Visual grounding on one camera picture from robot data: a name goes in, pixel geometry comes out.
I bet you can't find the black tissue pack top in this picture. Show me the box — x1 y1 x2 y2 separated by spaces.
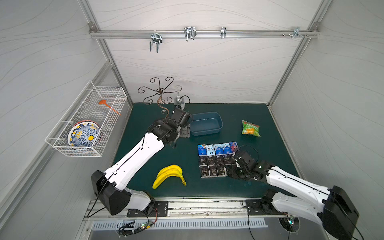
231 156 237 166

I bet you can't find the teal storage box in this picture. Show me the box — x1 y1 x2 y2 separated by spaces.
191 112 224 137

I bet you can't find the red blue tissue pack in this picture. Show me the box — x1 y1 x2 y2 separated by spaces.
229 142 239 154

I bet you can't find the light blue tissue pack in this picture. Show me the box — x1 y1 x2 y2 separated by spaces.
214 144 224 156
222 143 232 155

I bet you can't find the dark blue tissue pack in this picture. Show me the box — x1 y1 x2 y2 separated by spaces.
198 145 207 157

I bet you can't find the white blue tissue pack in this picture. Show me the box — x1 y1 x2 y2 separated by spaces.
206 145 216 157

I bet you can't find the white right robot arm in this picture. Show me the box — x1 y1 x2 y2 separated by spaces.
227 162 360 240

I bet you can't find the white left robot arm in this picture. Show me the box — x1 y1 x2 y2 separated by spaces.
91 108 191 216

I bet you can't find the copper glass rack stand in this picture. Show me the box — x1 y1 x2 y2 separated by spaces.
137 77 183 118

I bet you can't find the green snack bag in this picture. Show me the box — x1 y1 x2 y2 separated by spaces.
242 120 261 137

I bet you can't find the yellow banana bunch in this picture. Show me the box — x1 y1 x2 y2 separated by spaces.
152 165 187 190

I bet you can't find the orange spatula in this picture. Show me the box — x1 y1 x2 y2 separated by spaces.
99 100 121 115

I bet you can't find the metal hook left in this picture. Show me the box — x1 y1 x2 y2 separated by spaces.
150 33 163 53

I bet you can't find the metal hook middle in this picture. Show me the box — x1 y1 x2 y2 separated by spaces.
184 27 197 42

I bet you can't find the blue yellow patterned plate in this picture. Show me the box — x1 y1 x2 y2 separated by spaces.
67 121 100 147

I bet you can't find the metal hook small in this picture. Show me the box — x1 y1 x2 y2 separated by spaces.
220 27 227 39

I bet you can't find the metal hook right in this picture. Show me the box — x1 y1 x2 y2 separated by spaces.
282 27 309 39

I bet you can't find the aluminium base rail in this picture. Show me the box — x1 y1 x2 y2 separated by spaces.
83 196 331 221

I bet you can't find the white wire basket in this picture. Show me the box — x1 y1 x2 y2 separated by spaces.
45 81 127 157

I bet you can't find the aluminium top rail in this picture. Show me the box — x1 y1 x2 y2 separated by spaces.
88 22 321 40

